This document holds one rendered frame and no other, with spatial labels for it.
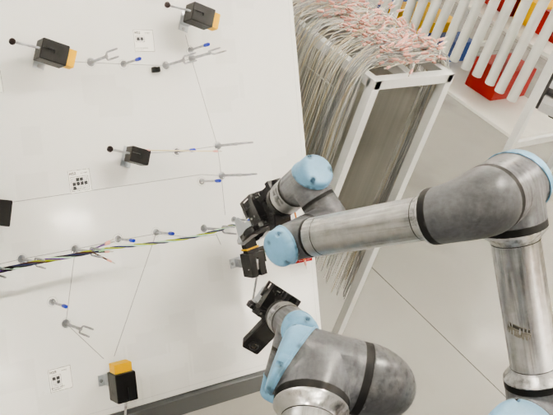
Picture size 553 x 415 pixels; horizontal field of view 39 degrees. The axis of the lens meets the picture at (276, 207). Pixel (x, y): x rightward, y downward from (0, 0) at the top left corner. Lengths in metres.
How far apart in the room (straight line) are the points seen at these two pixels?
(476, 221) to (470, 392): 2.38
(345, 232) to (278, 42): 0.76
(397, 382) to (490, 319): 2.84
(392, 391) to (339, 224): 0.33
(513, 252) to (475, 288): 2.83
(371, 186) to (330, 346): 1.58
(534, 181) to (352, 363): 0.43
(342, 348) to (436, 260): 3.07
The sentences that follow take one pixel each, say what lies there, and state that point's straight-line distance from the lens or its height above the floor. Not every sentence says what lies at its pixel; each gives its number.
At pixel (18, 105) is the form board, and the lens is 1.71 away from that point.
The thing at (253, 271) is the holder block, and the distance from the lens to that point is 1.85.
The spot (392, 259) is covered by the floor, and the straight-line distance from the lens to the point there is 4.13.
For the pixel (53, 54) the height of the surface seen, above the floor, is 1.55.
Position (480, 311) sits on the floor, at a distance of 4.08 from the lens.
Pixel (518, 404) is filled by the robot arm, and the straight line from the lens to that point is 1.43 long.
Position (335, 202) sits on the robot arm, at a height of 1.45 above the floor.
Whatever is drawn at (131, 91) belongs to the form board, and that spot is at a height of 1.44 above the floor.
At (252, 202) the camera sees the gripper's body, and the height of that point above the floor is 1.32.
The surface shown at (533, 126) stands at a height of 0.66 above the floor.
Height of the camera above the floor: 2.27
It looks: 33 degrees down
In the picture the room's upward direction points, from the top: 18 degrees clockwise
